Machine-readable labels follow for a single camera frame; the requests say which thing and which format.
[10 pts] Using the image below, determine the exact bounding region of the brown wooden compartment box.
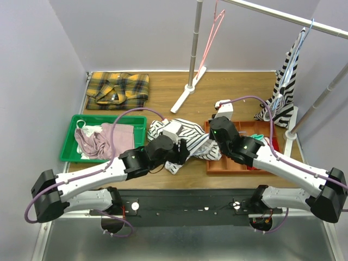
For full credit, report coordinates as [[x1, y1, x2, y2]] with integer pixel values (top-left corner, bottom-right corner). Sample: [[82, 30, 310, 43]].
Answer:
[[206, 121, 272, 176]]

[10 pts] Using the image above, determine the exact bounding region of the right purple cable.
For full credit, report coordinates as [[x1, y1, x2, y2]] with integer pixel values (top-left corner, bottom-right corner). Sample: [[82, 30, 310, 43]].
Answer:
[[231, 95, 348, 237]]

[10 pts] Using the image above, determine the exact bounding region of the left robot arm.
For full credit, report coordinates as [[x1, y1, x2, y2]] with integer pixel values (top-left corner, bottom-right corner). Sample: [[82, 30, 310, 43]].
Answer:
[[29, 135, 189, 223]]

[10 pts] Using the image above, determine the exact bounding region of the white black striped tank top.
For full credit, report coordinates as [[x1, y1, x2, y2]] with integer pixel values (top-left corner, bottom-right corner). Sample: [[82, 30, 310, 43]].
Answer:
[[147, 119, 221, 161]]

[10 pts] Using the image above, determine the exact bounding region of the mauve pink garment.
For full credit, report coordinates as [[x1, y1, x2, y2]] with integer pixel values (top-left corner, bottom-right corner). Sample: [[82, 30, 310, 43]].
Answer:
[[74, 122, 135, 160]]

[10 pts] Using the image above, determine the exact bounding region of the purple cable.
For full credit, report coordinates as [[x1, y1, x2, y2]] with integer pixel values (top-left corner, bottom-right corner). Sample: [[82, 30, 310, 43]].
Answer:
[[231, 95, 348, 237], [24, 107, 168, 238]]

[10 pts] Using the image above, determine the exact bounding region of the green plastic tray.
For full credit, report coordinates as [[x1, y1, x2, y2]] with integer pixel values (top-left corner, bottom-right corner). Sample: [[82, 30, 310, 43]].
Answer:
[[60, 114, 147, 164]]

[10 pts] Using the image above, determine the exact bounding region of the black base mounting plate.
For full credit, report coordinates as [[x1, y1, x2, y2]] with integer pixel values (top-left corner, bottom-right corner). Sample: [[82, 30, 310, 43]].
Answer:
[[106, 189, 282, 227]]

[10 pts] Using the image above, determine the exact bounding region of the pink wire hanger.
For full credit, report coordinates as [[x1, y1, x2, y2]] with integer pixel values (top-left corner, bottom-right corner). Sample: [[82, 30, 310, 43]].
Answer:
[[197, 0, 225, 74]]

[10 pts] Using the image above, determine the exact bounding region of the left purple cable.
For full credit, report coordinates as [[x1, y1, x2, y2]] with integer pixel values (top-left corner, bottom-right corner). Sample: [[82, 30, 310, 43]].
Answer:
[[24, 107, 168, 238]]

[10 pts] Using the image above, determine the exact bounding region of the mint green sock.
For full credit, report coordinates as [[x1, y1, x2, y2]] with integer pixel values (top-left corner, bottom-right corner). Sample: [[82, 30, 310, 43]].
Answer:
[[251, 134, 264, 141]]

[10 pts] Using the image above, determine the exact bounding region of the red cloth left compartment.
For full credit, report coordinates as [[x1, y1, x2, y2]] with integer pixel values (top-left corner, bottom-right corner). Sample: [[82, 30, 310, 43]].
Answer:
[[247, 166, 260, 172]]

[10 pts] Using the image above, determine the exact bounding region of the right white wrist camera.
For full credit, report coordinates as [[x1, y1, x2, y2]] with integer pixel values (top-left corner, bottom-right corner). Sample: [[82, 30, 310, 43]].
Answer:
[[212, 100, 234, 120]]

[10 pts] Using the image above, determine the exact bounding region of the blue wire hanger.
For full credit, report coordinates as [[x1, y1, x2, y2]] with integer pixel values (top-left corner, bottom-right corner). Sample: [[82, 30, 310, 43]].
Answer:
[[191, 139, 214, 156]]

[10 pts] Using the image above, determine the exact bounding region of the yellow plaid shirt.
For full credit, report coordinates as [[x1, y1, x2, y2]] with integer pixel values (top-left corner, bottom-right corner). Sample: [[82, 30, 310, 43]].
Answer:
[[86, 72, 150, 110]]

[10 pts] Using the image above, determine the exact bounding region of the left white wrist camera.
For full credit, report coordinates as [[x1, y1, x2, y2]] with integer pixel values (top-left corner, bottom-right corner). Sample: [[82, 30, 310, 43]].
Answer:
[[162, 120, 183, 144]]

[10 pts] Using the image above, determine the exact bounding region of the blue hanger holding top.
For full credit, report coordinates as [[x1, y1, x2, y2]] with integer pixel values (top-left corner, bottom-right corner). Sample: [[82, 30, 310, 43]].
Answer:
[[271, 19, 315, 116]]

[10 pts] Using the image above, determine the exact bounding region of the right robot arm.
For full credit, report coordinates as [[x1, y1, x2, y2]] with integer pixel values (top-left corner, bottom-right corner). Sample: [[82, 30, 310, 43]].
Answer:
[[209, 116, 347, 223]]

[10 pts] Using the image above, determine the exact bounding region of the wide striped hung tank top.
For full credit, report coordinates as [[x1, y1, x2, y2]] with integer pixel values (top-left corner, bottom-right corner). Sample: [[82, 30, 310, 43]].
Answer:
[[254, 29, 302, 128]]

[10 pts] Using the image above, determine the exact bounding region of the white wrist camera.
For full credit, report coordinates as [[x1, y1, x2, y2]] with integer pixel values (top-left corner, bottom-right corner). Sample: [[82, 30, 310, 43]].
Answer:
[[212, 100, 234, 120], [162, 120, 183, 144]]

